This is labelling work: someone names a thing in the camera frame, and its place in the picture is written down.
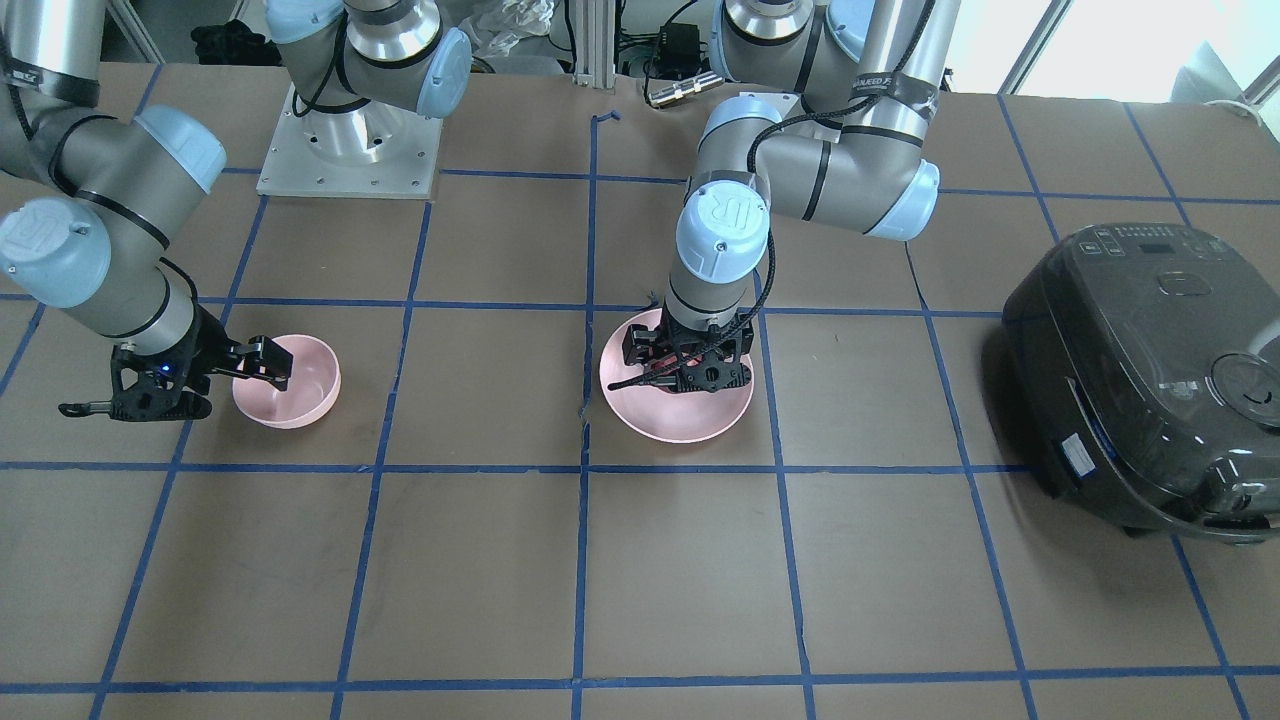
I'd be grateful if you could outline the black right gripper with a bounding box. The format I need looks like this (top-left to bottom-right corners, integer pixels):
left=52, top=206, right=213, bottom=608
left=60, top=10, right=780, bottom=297
left=58, top=305, right=293, bottom=421

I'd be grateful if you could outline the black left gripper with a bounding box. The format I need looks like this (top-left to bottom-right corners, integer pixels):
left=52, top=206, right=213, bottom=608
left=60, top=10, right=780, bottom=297
left=605, top=318, right=753, bottom=395

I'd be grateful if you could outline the red apple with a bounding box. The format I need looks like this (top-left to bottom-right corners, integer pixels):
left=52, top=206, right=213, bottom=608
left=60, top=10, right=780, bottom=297
left=649, top=345, right=719, bottom=393

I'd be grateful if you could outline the pink bowl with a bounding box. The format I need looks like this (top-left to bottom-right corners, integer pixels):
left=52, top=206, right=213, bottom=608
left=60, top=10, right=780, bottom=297
left=230, top=334, right=342, bottom=429

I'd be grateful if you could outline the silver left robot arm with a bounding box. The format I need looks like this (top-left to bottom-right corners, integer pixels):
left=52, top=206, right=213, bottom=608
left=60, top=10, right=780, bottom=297
left=609, top=1, right=960, bottom=393

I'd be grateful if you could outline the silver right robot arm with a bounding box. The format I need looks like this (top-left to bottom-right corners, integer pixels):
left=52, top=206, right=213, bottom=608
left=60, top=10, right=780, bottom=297
left=3, top=1, right=474, bottom=423

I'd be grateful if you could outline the pink plate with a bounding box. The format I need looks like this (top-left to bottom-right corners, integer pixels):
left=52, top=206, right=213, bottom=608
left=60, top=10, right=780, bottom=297
left=599, top=307, right=756, bottom=445

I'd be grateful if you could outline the dark brown rice cooker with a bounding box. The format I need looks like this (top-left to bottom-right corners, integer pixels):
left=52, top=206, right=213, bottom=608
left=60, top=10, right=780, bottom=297
left=1002, top=222, right=1279, bottom=544

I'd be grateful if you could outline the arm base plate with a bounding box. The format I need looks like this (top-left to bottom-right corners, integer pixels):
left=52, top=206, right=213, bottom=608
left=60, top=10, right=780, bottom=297
left=257, top=90, right=443, bottom=200

